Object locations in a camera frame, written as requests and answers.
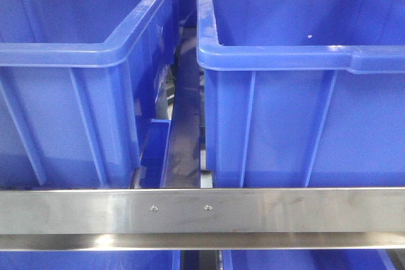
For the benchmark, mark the upper right blue bin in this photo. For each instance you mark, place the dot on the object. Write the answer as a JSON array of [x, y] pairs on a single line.
[[303, 93]]

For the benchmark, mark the blue bin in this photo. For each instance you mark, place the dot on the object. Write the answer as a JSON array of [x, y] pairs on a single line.
[[307, 259], [303, 93], [91, 260], [79, 84]]

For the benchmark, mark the upper left blue bin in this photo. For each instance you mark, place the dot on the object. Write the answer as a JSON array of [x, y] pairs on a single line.
[[79, 84]]

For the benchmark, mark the lower right blue bin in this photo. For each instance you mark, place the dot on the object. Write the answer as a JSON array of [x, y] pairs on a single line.
[[307, 259]]

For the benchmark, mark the lower left blue bin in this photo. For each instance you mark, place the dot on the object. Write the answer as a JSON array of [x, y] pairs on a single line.
[[91, 260]]

